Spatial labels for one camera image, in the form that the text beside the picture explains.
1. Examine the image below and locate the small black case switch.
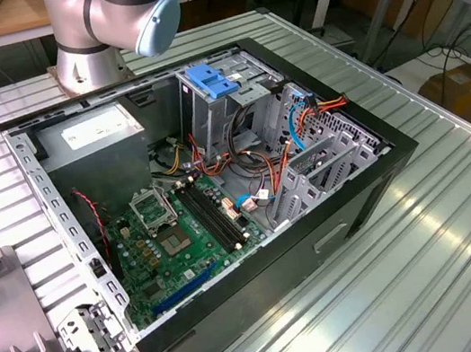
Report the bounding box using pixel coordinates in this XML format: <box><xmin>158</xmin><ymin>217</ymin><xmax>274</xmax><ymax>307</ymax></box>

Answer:
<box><xmin>88</xmin><ymin>255</ymin><xmax>108</xmax><ymax>280</ymax></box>

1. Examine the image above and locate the black RAM slot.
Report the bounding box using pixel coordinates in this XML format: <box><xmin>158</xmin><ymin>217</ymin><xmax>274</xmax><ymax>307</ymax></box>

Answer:
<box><xmin>173</xmin><ymin>177</ymin><xmax>237</xmax><ymax>261</ymax></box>
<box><xmin>185</xmin><ymin>171</ymin><xmax>249</xmax><ymax>254</ymax></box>

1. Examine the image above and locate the blue data wire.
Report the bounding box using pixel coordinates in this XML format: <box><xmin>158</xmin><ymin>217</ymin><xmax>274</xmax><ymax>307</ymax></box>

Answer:
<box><xmin>283</xmin><ymin>96</ymin><xmax>321</xmax><ymax>153</ymax></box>

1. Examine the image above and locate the green motherboard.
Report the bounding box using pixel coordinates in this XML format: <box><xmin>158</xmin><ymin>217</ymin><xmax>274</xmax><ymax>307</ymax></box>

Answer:
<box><xmin>99</xmin><ymin>165</ymin><xmax>282</xmax><ymax>336</ymax></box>

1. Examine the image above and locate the orange wire bundle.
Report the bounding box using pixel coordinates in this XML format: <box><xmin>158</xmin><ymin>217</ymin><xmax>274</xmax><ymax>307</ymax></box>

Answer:
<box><xmin>187</xmin><ymin>119</ymin><xmax>302</xmax><ymax>213</ymax></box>

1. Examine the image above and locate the grey power supply unit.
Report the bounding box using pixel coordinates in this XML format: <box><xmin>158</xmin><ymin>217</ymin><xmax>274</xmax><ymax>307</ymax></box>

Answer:
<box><xmin>26</xmin><ymin>96</ymin><xmax>159</xmax><ymax>220</ymax></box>

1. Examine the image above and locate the orange power wire black plug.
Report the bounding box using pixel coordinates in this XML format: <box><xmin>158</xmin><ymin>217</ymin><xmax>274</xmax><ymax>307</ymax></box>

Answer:
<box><xmin>294</xmin><ymin>90</ymin><xmax>353</xmax><ymax>129</ymax></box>

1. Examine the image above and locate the metal socket cover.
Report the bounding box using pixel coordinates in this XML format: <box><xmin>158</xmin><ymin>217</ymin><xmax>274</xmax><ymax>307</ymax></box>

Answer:
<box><xmin>127</xmin><ymin>184</ymin><xmax>182</xmax><ymax>241</ymax></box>

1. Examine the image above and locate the white plug with blue wire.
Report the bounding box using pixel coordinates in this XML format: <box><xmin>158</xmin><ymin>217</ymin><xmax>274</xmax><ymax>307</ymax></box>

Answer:
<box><xmin>234</xmin><ymin>187</ymin><xmax>279</xmax><ymax>216</ymax></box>

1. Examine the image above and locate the black case fan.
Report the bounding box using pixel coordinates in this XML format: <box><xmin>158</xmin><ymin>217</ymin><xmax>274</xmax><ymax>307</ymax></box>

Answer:
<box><xmin>68</xmin><ymin>182</ymin><xmax>125</xmax><ymax>286</ymax></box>

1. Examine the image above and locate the black open PC case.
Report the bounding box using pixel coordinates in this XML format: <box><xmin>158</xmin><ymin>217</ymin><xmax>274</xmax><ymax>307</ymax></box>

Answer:
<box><xmin>0</xmin><ymin>10</ymin><xmax>458</xmax><ymax>352</ymax></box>

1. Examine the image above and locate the red black fan wire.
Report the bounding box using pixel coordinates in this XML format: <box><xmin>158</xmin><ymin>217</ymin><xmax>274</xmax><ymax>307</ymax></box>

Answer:
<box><xmin>71</xmin><ymin>185</ymin><xmax>112</xmax><ymax>263</ymax></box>

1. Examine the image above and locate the grey metal disk bay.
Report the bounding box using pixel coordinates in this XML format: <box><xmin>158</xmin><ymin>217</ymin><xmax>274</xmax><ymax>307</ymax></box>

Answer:
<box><xmin>245</xmin><ymin>66</ymin><xmax>402</xmax><ymax>233</ymax></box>

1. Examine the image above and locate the grey optical drive cage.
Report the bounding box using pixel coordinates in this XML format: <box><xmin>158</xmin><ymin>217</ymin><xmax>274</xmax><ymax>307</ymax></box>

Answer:
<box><xmin>172</xmin><ymin>43</ymin><xmax>296</xmax><ymax>166</ymax></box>

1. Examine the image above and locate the blue expansion slot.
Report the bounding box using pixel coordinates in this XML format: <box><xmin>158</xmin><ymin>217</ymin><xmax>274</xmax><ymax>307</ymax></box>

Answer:
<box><xmin>146</xmin><ymin>264</ymin><xmax>218</xmax><ymax>317</ymax></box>

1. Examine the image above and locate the yellow black wire bundle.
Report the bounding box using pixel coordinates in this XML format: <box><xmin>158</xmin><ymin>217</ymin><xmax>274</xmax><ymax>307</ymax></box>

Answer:
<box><xmin>152</xmin><ymin>142</ymin><xmax>189</xmax><ymax>180</ymax></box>

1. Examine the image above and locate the brown cardboard box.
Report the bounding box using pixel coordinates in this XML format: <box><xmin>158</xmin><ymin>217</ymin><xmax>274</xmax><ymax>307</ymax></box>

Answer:
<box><xmin>415</xmin><ymin>61</ymin><xmax>471</xmax><ymax>152</ymax></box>

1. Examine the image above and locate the blue plastic drive latch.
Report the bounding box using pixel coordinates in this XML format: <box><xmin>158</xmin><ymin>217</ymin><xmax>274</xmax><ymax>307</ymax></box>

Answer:
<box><xmin>184</xmin><ymin>57</ymin><xmax>242</xmax><ymax>105</ymax></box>

